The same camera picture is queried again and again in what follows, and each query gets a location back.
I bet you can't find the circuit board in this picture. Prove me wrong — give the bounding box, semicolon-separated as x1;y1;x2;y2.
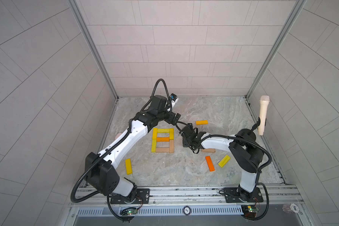
241;205;260;219
120;207;138;216

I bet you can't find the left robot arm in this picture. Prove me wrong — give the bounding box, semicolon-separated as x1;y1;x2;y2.
70;94;180;203

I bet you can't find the amber orange block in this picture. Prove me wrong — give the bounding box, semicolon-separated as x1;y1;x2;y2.
195;120;209;125

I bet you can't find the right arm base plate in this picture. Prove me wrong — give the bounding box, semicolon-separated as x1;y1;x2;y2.
219;187;264;203

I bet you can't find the right circuit board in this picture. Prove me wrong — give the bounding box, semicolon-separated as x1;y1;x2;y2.
241;205;260;219

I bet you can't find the tan wood block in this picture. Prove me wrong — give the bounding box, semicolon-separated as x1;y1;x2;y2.
201;148;216;153
155;147;170;153
169;140;175;153

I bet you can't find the lime yellow block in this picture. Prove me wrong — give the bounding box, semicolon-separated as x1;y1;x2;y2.
157;129;170;133
218;155;231;168
151;139;157;153

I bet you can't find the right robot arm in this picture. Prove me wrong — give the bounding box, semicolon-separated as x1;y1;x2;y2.
179;119;272;221

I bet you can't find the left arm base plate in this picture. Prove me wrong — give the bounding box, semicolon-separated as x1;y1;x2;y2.
110;188;150;204

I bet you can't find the red orange block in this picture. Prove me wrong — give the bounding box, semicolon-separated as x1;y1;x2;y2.
205;156;215;172

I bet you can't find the round sticker on rail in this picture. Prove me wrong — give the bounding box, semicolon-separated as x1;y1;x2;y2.
183;206;192;216

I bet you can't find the left circuit board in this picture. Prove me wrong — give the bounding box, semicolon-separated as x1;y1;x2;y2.
120;207;138;216

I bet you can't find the aluminium rail frame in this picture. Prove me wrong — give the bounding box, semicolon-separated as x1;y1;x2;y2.
60;184;315;226

